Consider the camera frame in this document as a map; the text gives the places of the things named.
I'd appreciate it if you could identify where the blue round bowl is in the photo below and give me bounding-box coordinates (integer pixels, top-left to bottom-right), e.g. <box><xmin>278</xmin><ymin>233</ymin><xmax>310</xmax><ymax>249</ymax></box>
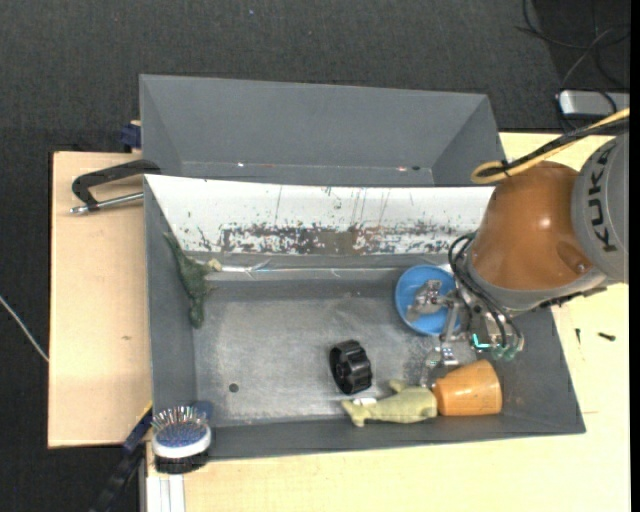
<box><xmin>394</xmin><ymin>264</ymin><xmax>464</xmax><ymax>337</ymax></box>

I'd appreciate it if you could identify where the pale green plush toy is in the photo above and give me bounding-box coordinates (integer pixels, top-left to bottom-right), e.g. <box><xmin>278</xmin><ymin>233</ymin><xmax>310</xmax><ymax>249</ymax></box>
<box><xmin>340</xmin><ymin>378</ymin><xmax>440</xmax><ymax>429</ymax></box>

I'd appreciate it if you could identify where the orange-brown cup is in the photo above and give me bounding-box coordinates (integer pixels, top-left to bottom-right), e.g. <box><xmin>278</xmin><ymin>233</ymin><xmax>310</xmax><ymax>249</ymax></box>
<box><xmin>431</xmin><ymin>358</ymin><xmax>504</xmax><ymax>417</ymax></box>

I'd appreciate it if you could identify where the black ribbed wheel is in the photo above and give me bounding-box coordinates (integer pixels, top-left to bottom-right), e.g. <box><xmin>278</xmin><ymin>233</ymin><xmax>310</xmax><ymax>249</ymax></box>
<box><xmin>328</xmin><ymin>339</ymin><xmax>374</xmax><ymax>396</ymax></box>

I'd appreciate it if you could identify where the dark green toy dinosaur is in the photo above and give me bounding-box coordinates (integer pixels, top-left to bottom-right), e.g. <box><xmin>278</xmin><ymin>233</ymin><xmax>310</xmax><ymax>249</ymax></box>
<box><xmin>162</xmin><ymin>231</ymin><xmax>224</xmax><ymax>331</ymax></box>

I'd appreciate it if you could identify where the grey metal bin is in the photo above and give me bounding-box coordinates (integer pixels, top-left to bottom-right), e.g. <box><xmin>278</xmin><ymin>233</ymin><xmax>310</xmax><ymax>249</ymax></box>
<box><xmin>138</xmin><ymin>73</ymin><xmax>587</xmax><ymax>459</ymax></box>

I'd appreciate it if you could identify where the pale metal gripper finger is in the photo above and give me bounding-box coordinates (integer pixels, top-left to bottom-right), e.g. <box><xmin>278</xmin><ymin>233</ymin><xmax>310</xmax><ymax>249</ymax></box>
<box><xmin>421</xmin><ymin>344</ymin><xmax>461</xmax><ymax>390</ymax></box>
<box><xmin>404</xmin><ymin>278</ymin><xmax>449</xmax><ymax>324</ymax></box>

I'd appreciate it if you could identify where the brown cardboard board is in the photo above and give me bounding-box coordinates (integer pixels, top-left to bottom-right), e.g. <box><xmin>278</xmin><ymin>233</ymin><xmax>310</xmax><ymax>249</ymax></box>
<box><xmin>47</xmin><ymin>149</ymin><xmax>154</xmax><ymax>450</ymax></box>

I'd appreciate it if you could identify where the white and blue hairbrush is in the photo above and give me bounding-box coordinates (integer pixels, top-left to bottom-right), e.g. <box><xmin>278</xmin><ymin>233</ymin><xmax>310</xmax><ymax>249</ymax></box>
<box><xmin>149</xmin><ymin>404</ymin><xmax>214</xmax><ymax>474</ymax></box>

